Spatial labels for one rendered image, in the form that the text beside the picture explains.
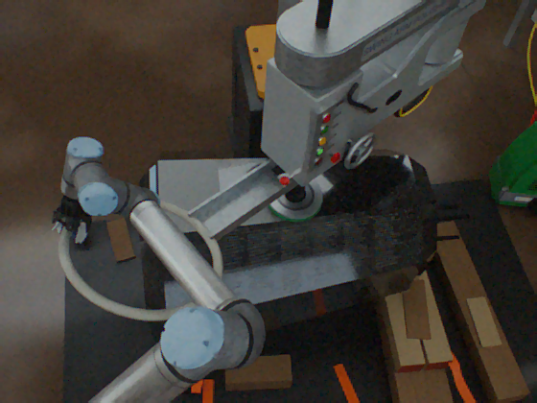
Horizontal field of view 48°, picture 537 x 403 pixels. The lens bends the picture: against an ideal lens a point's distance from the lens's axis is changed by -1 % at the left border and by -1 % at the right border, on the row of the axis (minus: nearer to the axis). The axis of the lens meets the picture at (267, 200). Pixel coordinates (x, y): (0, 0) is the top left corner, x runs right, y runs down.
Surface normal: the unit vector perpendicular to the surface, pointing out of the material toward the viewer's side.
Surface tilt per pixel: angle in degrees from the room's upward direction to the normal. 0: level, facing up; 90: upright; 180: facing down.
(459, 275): 0
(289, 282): 45
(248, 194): 2
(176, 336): 37
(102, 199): 80
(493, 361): 0
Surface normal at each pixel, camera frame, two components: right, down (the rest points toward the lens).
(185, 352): -0.53, -0.33
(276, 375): 0.05, -0.56
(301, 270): 0.16, 0.18
